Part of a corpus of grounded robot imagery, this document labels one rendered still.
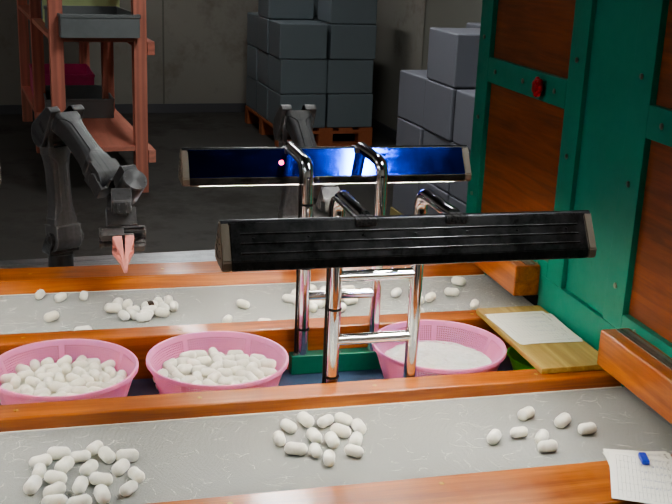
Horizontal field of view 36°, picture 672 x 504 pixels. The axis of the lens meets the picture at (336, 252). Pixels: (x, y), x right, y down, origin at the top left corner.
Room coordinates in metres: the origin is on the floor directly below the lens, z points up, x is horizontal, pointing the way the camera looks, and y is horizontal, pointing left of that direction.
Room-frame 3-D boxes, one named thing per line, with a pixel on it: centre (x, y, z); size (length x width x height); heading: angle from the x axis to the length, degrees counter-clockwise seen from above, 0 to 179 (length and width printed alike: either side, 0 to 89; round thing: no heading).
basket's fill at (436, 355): (1.89, -0.21, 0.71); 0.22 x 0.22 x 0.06
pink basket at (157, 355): (1.78, 0.21, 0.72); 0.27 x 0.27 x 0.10
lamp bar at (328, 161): (2.12, 0.02, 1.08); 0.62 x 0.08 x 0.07; 105
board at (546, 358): (1.95, -0.42, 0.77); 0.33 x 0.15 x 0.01; 15
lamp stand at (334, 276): (1.65, -0.09, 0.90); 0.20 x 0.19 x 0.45; 105
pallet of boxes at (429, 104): (5.07, -0.81, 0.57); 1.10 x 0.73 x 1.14; 18
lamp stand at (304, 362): (2.04, 0.01, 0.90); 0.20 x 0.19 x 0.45; 105
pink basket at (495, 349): (1.89, -0.21, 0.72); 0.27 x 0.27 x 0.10
